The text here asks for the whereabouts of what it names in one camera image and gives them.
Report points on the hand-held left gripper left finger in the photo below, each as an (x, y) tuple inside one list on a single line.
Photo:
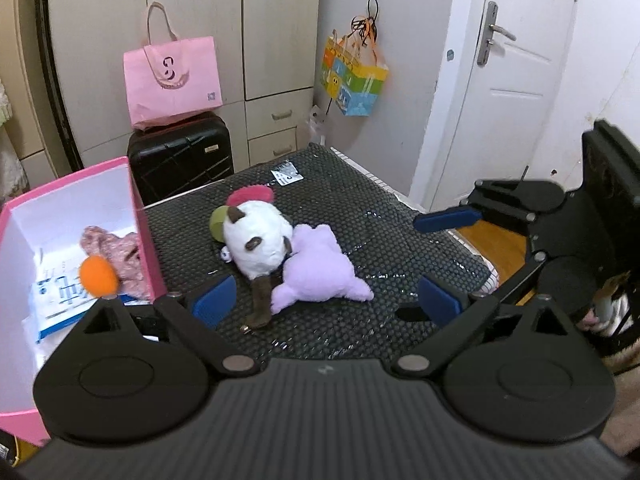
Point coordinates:
[(215, 300)]

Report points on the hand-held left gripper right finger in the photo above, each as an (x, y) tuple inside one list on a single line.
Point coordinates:
[(440, 302)]

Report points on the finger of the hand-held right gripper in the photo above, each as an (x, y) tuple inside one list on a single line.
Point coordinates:
[(447, 220), (525, 270)]

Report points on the white panda plush toy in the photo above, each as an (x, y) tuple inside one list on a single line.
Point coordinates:
[(257, 240)]

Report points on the pink cardboard box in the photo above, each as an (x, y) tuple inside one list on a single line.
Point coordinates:
[(150, 255)]

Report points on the purple plush toy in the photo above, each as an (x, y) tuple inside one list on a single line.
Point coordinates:
[(315, 270)]

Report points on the pink floral cloth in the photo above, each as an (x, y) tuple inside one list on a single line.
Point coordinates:
[(117, 255)]

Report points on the orange plush ball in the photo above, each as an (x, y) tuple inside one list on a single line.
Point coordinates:
[(97, 277)]

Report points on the white wet wipes pack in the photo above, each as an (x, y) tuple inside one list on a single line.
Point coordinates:
[(55, 305)]

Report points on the person's right hand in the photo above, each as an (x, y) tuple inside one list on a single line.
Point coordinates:
[(599, 310)]

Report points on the black honeycomb mat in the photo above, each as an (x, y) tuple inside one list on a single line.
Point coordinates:
[(380, 250)]

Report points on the green plush ball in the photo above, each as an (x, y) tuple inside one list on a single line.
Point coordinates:
[(217, 225)]

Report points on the magenta fuzzy scrunchie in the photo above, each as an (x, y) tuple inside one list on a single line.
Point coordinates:
[(250, 194)]

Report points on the white label card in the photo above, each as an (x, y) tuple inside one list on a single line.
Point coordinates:
[(287, 176)]

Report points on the black suitcase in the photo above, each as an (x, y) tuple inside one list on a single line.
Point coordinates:
[(180, 160)]

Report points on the white plastic bag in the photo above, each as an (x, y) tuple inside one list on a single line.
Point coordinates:
[(316, 127)]

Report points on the white door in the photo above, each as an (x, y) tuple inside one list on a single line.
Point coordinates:
[(525, 60)]

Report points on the colourful paper gift bag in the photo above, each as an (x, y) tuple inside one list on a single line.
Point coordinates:
[(355, 80)]

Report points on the pink tote bag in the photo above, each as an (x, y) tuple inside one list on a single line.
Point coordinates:
[(170, 85)]

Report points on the beige wardrobe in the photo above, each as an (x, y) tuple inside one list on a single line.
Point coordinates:
[(280, 35)]

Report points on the beige cabinet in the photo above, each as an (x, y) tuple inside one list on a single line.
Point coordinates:
[(20, 35)]

